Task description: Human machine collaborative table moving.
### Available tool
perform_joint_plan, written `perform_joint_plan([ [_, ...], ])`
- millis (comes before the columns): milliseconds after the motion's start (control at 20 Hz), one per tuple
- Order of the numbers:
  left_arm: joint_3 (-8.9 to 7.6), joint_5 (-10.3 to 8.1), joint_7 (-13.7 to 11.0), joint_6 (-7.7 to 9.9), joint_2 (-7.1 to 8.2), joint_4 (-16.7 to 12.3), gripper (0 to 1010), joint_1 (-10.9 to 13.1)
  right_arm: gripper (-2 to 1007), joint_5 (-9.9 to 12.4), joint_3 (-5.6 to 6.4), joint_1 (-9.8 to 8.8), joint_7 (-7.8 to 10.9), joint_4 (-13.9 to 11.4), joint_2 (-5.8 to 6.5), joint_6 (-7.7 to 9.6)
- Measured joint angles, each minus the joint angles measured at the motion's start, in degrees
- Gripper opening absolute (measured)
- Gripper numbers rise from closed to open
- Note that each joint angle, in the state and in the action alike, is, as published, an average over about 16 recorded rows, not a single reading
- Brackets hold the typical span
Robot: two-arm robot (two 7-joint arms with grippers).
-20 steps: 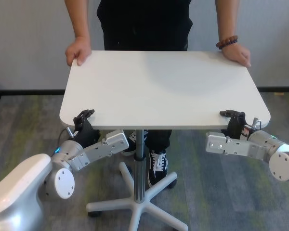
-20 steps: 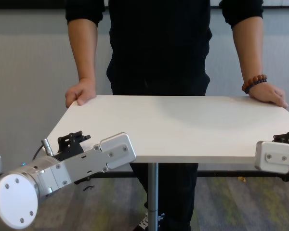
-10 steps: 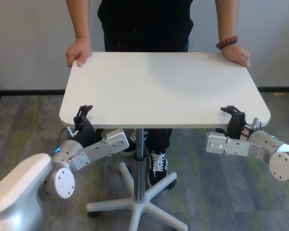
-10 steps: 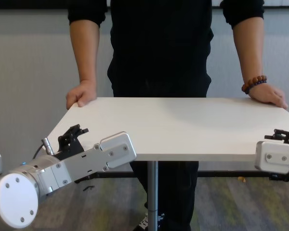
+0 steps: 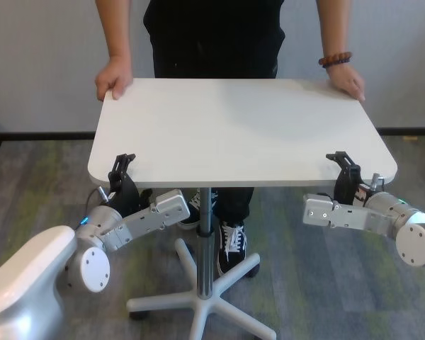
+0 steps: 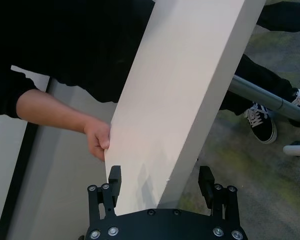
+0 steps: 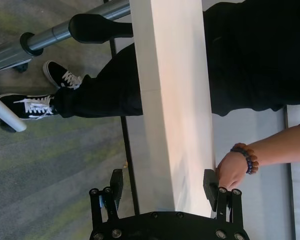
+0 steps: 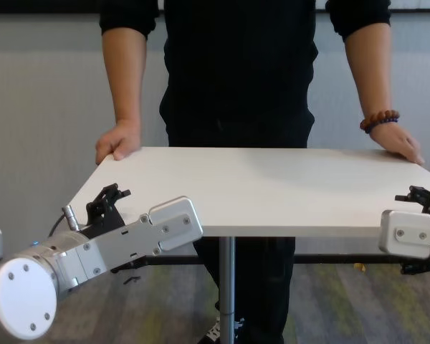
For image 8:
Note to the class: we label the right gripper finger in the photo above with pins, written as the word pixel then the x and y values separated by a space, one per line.
pixel 421 268
pixel 428 200

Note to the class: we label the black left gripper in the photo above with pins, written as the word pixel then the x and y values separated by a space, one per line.
pixel 105 224

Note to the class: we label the white mobile pedestal table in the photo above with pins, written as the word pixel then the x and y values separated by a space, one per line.
pixel 258 190

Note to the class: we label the person's right forearm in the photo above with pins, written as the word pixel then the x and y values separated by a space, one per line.
pixel 125 79

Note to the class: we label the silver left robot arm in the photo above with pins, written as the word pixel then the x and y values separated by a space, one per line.
pixel 28 286

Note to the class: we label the person's left forearm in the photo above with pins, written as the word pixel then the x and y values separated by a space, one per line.
pixel 372 71

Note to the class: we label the person's left hand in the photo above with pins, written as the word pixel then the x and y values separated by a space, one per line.
pixel 397 141

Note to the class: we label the person's right hand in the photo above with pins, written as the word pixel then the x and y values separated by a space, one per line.
pixel 120 139

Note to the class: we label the small yellow floor scrap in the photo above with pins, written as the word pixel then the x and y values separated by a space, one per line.
pixel 360 266

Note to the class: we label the black baseboard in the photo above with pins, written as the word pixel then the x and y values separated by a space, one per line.
pixel 326 259

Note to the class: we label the black white-laced sneaker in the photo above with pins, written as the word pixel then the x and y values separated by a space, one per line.
pixel 214 331

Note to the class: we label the black short-sleeved shirt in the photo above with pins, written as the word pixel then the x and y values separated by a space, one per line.
pixel 236 53

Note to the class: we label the black wall rail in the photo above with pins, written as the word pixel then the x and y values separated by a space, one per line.
pixel 39 6

